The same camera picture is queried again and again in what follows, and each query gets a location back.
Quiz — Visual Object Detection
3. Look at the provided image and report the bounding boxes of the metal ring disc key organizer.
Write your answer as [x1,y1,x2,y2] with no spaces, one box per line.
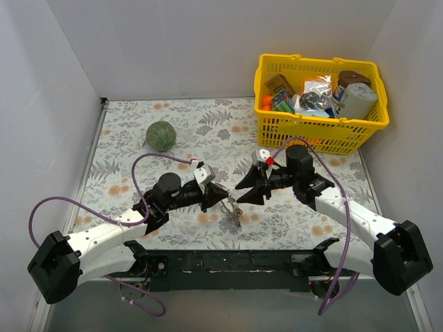
[217,183,243,228]

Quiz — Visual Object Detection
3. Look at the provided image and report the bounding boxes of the orange balls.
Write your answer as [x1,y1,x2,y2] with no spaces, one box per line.
[261,94,273,111]

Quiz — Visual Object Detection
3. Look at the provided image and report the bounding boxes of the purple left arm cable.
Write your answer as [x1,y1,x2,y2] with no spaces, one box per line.
[28,153,200,317]

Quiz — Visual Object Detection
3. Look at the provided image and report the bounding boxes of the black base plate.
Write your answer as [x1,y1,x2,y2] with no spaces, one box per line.
[112,249,335,292]

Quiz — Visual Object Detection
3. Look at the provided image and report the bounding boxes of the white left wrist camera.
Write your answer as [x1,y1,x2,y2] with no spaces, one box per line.
[191,159,215,193]

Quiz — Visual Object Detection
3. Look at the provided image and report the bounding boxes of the floral patterned mat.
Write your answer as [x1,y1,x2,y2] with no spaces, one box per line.
[69,98,389,251]

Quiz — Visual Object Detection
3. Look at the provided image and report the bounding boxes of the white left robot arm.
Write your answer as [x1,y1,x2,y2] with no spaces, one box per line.
[27,169,229,304]

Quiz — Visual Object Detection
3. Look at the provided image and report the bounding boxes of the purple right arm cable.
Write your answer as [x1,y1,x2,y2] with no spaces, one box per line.
[266,136,361,315]

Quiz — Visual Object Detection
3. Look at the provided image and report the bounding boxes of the white cylindrical container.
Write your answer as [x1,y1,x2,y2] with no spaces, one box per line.
[336,82,378,120]

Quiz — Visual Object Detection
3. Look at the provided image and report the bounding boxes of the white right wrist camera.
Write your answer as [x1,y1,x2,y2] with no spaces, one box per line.
[251,148,274,170]

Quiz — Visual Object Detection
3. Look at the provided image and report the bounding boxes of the green blue small box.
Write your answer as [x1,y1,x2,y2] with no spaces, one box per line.
[271,90,295,114]

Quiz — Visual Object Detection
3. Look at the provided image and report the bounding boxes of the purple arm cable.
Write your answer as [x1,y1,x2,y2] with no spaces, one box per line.
[28,153,200,317]
[266,136,361,315]

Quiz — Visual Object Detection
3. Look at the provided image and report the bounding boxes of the yellow plastic basket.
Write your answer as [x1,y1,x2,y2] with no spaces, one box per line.
[254,53,390,155]

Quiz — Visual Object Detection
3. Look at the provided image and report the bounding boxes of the clear plastic bag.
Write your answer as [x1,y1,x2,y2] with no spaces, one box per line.
[299,75,332,111]

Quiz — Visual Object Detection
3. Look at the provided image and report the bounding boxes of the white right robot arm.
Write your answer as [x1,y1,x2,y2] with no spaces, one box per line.
[236,145,433,295]

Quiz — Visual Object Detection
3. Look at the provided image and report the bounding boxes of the brown round object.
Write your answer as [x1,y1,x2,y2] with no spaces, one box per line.
[338,71,371,89]

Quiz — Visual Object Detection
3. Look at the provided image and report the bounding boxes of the brown cardboard box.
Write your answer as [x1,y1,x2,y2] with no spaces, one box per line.
[264,73,296,98]

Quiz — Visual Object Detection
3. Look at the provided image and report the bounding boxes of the green textured ball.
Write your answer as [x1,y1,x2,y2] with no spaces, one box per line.
[143,121,177,152]

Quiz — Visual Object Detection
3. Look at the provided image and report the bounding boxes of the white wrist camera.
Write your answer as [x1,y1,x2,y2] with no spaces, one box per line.
[191,159,215,193]
[251,148,274,170]

